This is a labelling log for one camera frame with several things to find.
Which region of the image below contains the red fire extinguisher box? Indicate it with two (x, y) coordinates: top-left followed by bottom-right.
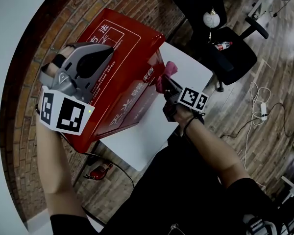
(61, 8), (166, 154)

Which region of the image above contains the person's right forearm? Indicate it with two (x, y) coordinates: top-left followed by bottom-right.
(183, 117), (243, 188)

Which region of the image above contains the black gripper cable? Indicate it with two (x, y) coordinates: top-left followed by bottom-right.
(82, 152), (135, 189)
(183, 111), (206, 137)

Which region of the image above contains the person's left forearm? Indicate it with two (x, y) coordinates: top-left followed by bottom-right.
(36, 121), (88, 219)

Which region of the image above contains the person's dark shirt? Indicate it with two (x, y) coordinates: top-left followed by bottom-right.
(50, 136), (285, 235)

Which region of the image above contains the black floor cable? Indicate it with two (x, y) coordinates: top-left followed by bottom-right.
(219, 102), (294, 140)

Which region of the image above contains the person's right hand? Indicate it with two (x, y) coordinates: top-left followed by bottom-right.
(172, 106), (199, 130)

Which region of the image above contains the red fire extinguisher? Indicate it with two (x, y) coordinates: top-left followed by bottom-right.
(84, 162), (113, 181)

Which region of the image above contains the black office chair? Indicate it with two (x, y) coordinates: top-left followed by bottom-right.
(170, 0), (270, 93)

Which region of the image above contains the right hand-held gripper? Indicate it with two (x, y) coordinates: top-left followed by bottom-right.
(161, 77), (210, 123)

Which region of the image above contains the light blue desk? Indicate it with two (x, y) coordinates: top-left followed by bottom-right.
(246, 0), (280, 22)

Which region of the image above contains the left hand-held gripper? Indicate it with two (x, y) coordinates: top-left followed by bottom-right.
(38, 42), (115, 136)

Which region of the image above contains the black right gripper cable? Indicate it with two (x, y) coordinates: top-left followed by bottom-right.
(183, 111), (206, 137)

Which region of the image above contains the plastic bottle with red label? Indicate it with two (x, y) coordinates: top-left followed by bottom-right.
(214, 41), (233, 52)

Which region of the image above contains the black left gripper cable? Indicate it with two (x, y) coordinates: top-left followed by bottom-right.
(82, 152), (135, 189)

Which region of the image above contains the pink cloth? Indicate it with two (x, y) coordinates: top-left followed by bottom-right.
(154, 61), (179, 94)

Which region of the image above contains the person's grey white shoe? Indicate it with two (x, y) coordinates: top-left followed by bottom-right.
(242, 214), (277, 235)

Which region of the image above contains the white round ornament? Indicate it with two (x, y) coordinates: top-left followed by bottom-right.
(202, 7), (221, 28)

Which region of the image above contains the white floor cable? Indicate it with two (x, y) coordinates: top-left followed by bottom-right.
(244, 81), (272, 170)

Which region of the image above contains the person's left hand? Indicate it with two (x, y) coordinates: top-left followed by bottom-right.
(43, 47), (74, 80)

